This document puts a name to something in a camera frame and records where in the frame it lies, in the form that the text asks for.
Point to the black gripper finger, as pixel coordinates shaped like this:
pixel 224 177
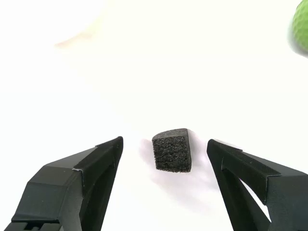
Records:
pixel 55 192
pixel 286 192

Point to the black foam cube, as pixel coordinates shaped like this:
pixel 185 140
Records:
pixel 172 151

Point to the green golf ball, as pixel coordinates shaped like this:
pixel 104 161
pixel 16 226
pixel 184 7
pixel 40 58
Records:
pixel 302 24

